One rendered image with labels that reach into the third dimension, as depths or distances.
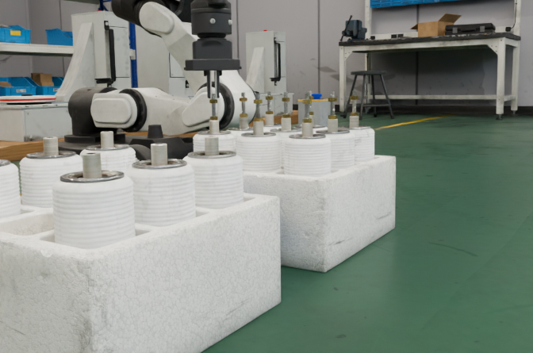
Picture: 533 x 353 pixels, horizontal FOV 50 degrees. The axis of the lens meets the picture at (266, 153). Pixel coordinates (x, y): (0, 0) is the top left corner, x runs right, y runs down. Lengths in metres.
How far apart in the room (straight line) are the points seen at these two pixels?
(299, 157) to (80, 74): 2.61
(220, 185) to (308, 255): 0.33
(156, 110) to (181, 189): 1.08
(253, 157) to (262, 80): 3.86
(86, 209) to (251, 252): 0.29
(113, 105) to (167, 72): 2.09
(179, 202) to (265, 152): 0.44
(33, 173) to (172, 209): 0.27
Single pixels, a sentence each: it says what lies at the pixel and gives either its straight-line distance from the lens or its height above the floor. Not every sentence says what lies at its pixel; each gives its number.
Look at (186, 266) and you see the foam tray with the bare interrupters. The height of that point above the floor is 0.13.
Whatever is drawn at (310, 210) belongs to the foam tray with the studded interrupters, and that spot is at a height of 0.12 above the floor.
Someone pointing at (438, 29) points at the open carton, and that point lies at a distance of 5.93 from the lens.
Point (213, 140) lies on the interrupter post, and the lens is 0.90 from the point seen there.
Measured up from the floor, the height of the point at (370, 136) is 0.23.
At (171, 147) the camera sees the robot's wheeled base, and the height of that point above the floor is 0.19.
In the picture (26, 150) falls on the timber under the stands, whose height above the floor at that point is 0.05.
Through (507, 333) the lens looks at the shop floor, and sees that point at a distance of 0.93.
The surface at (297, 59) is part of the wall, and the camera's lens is 7.15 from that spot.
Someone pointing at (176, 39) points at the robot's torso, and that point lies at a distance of 1.75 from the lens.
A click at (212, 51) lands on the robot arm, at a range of 1.28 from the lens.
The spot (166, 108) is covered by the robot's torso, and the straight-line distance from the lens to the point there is 1.82.
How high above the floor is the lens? 0.36
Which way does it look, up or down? 7 degrees down
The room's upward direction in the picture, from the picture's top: 1 degrees counter-clockwise
